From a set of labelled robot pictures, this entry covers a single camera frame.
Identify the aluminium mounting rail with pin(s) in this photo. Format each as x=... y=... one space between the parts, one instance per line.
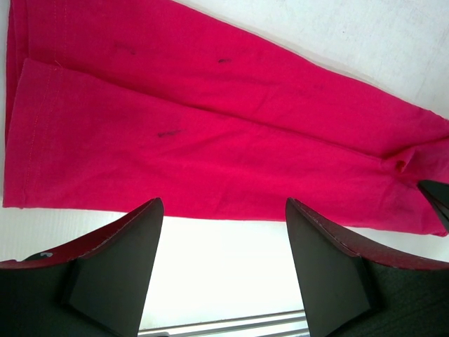
x=291 y=323

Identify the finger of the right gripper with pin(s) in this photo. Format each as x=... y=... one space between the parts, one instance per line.
x=437 y=194

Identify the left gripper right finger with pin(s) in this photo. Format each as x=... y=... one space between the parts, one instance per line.
x=353 y=286

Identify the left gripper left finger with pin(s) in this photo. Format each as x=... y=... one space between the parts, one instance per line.
x=95 y=285

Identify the pink t shirt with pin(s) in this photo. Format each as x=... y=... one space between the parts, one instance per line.
x=112 y=103

